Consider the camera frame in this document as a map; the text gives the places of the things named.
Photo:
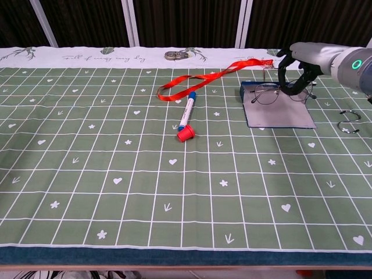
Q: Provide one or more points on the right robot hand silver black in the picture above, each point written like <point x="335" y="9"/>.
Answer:
<point x="314" y="56"/>

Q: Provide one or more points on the wire-frame eyeglasses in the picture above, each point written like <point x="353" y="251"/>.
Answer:
<point x="263" y="90"/>

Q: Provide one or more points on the blue grey folding glasses case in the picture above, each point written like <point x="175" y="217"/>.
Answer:
<point x="279" y="114"/>

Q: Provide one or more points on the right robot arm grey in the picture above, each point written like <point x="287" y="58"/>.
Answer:
<point x="354" y="69"/>

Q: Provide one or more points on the clear plastic badge holder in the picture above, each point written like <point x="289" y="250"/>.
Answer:
<point x="264" y="74"/>

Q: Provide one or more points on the white blue marker pen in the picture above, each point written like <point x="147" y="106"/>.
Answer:
<point x="187" y="110"/>

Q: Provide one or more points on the red marker cap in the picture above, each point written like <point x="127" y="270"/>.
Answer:
<point x="185" y="134"/>

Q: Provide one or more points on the green grid tablecloth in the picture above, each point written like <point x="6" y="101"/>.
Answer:
<point x="116" y="174"/>

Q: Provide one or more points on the white aluminium partition post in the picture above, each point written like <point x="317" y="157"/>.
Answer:
<point x="369" y="43"/>
<point x="243" y="23"/>
<point x="43" y="23"/>
<point x="130" y="23"/>

